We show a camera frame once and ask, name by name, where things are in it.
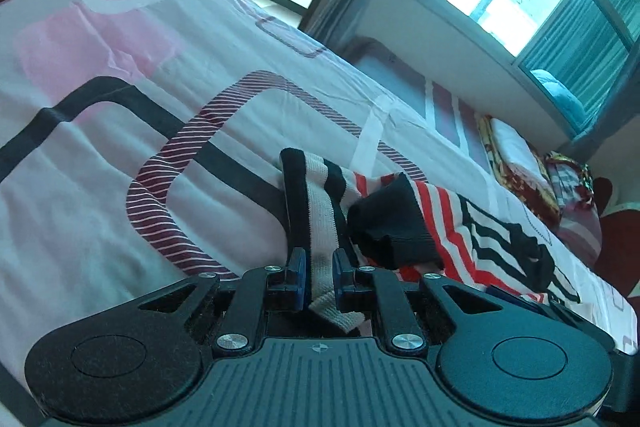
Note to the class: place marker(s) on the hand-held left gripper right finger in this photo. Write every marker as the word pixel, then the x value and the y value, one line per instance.
pixel 340 279

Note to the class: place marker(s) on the folded white cloth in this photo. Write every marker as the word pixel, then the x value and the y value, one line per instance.
pixel 515 147

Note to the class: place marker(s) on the red black white striped sweater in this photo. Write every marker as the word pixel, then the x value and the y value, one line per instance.
pixel 445 222

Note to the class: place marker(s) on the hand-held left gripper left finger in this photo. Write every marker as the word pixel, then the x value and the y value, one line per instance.
pixel 298 279

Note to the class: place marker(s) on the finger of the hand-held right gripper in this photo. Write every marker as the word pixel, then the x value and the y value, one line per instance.
pixel 567 313

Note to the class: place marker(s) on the teal curtain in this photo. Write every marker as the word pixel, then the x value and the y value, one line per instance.
pixel 590 37

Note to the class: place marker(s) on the teal cloth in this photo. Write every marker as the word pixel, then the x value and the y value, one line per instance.
pixel 562 99

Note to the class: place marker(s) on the striped pillow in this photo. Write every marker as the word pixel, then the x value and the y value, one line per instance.
pixel 575 207

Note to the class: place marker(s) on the red heart-shaped headboard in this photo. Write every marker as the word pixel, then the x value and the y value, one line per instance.
pixel 622 247

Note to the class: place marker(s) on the folded red yellow blanket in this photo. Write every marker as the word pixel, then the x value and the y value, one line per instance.
pixel 525 187

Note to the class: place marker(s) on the pink white patterned bed sheet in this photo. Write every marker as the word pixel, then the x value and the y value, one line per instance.
pixel 150 57

